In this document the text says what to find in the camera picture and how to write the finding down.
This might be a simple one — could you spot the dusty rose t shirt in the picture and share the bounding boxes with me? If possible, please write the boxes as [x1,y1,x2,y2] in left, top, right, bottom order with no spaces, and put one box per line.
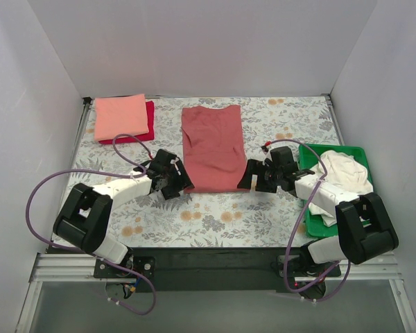
[181,105,247,194]

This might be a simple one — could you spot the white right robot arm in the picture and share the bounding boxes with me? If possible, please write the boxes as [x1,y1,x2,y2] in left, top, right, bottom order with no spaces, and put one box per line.
[237,146,399,276]

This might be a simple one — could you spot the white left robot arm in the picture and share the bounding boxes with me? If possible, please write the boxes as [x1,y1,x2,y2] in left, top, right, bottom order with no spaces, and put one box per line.
[53,149,193,278]

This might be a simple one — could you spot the green plastic tray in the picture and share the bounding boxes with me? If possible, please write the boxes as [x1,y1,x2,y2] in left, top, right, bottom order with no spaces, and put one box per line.
[298,144,372,238]

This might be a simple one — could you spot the folded crimson red t shirt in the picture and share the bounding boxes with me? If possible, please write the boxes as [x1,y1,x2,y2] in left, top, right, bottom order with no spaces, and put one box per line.
[94,101,155,145]

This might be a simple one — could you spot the floral patterned table mat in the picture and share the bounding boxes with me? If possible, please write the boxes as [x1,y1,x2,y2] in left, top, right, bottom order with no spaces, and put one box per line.
[68,96,339,247]

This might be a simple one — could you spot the white t shirt red print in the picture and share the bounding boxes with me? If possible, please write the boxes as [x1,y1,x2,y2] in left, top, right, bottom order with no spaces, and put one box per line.
[309,150,373,227]

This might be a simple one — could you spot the folded salmon pink t shirt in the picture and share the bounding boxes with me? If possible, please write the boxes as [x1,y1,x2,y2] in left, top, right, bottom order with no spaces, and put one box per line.
[94,94,149,142]

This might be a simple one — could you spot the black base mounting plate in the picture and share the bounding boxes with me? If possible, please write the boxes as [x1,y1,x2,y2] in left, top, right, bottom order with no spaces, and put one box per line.
[93,246,340,294]

